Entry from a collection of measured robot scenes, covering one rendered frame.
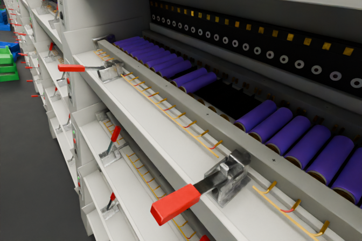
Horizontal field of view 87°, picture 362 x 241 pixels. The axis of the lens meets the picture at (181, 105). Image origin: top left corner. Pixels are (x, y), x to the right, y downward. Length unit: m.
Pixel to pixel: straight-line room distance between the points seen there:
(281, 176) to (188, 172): 0.08
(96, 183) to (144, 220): 0.34
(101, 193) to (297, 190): 0.57
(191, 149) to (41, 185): 1.06
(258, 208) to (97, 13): 0.47
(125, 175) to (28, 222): 0.72
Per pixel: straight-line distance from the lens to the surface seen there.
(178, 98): 0.25
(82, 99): 0.56
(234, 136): 0.20
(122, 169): 0.46
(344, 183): 0.21
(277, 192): 0.20
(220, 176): 0.17
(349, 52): 0.27
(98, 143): 0.53
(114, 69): 0.36
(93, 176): 0.72
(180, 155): 0.21
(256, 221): 0.19
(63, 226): 1.07
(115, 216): 0.63
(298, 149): 0.22
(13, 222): 1.14
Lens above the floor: 0.90
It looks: 28 degrees down
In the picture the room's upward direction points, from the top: 12 degrees clockwise
